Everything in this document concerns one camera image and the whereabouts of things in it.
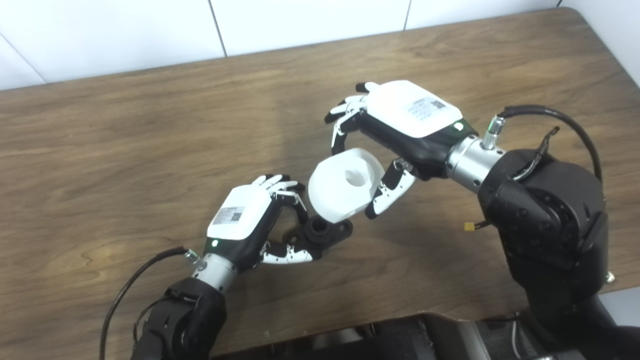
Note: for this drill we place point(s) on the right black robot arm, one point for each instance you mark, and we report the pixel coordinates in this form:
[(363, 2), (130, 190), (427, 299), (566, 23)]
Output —
[(550, 225)]

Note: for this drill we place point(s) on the small yellow connector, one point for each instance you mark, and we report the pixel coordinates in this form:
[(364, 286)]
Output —
[(469, 226)]

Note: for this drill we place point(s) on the robot torso base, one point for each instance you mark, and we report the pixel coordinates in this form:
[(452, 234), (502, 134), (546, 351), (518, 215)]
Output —
[(400, 340)]

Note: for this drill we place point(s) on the black flanged holder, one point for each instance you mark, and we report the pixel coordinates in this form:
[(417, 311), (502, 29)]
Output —
[(320, 231)]

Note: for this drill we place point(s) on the round white piece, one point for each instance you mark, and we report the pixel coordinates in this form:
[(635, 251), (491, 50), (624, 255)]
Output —
[(332, 192)]

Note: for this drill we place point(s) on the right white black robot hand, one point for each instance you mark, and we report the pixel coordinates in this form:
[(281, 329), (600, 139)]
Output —
[(405, 107)]

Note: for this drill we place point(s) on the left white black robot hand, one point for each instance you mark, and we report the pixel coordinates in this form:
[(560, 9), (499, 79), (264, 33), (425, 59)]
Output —
[(240, 215)]

